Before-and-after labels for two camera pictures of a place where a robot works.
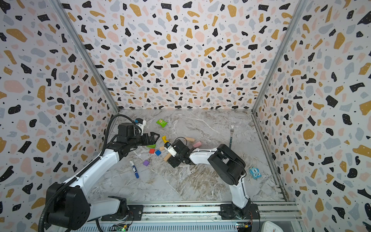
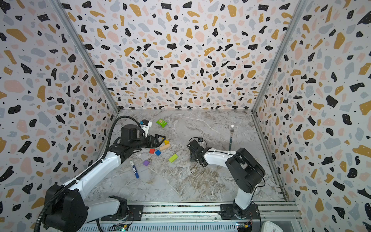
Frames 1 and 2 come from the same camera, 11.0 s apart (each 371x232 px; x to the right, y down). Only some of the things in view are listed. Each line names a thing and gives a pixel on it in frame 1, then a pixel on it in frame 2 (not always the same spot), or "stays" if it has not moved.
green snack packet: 162,123 stays
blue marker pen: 134,169 stays
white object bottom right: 268,226 stays
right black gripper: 176,153 to 195,150
